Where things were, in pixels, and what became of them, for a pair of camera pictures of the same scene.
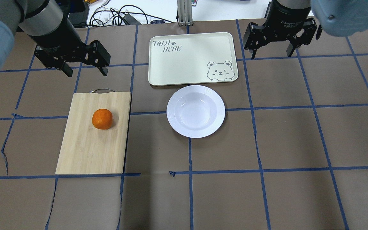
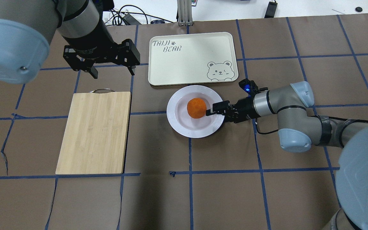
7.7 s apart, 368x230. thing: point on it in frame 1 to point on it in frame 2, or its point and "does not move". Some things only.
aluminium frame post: x=185 y=12 does not move
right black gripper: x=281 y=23 to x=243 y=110
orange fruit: x=102 y=119 to x=196 y=108
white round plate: x=195 y=111 does not move
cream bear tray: x=193 y=58 does not move
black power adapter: x=129 y=20 does not move
